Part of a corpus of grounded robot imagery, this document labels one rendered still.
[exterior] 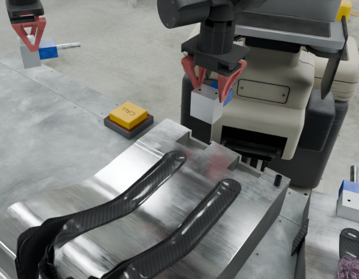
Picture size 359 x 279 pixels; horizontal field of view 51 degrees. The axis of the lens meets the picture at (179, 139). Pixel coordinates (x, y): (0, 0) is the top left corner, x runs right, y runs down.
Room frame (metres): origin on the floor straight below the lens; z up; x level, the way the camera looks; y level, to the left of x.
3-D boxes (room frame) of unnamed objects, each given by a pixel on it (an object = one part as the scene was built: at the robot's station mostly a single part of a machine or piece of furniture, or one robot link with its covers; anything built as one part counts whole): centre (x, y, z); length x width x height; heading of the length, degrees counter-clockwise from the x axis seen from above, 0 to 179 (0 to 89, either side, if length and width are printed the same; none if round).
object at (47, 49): (0.78, 0.30, 0.93); 0.13 x 0.05 x 0.05; 117
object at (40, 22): (0.75, 0.33, 0.99); 0.07 x 0.07 x 0.09; 26
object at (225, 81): (0.59, -0.06, 0.99); 0.07 x 0.07 x 0.09; 56
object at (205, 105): (0.62, -0.08, 0.93); 0.13 x 0.05 x 0.05; 146
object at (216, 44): (0.59, -0.05, 1.06); 0.10 x 0.07 x 0.07; 56
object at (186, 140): (0.52, -0.03, 0.87); 0.05 x 0.05 x 0.04; 54
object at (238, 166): (0.46, -0.12, 0.87); 0.05 x 0.05 x 0.04; 54
